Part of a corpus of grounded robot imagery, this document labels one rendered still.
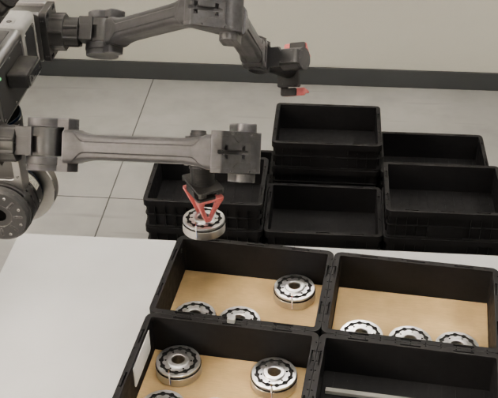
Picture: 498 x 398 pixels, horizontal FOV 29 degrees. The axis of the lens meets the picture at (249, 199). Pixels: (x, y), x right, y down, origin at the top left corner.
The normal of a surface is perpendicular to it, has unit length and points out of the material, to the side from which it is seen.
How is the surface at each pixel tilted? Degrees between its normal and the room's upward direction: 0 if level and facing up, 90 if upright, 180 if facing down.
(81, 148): 59
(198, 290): 0
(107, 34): 63
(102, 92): 0
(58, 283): 0
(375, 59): 90
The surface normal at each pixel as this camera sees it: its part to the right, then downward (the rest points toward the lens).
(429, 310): -0.01, -0.82
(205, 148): -0.34, 0.03
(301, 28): -0.09, 0.57
